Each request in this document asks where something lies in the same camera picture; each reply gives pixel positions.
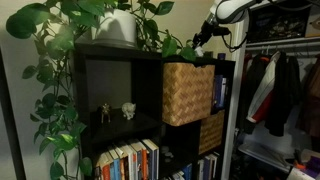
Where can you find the white red jacket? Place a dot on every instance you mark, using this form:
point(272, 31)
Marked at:
point(261, 102)

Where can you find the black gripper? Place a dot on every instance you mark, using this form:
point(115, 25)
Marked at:
point(207, 31)

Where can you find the white elephant figurine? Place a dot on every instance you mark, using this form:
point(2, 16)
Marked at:
point(128, 110)

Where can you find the dark wooden bookshelf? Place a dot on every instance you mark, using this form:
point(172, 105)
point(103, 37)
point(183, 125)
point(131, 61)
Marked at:
point(116, 76)

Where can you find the woven basket drawer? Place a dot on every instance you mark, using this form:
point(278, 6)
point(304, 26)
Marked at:
point(187, 92)
point(211, 132)

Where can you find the white plant pot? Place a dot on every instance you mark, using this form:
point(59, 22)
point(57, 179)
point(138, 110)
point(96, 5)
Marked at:
point(117, 28)

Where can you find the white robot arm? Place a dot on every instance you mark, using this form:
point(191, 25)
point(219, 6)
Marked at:
point(233, 11)

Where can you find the brown hanging garment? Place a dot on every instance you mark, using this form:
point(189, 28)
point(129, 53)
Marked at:
point(309, 117)

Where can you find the row of books lower left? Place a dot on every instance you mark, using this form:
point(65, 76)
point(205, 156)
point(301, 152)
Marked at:
point(128, 160)

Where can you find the blue books upper shelf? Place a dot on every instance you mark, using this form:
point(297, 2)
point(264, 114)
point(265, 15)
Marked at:
point(220, 85)

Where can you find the closet rod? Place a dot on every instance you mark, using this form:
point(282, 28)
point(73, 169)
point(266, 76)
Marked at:
point(282, 46)

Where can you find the books bottom right shelf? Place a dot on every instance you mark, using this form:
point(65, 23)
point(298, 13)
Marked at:
point(206, 168)

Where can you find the box on closet shelf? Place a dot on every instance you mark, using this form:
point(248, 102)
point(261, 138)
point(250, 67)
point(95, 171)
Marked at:
point(272, 23)

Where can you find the green pothos plant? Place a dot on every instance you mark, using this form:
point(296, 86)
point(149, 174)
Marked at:
point(55, 26)

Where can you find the black hanging garment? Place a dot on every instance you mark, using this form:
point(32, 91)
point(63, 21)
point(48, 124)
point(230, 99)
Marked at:
point(286, 93)

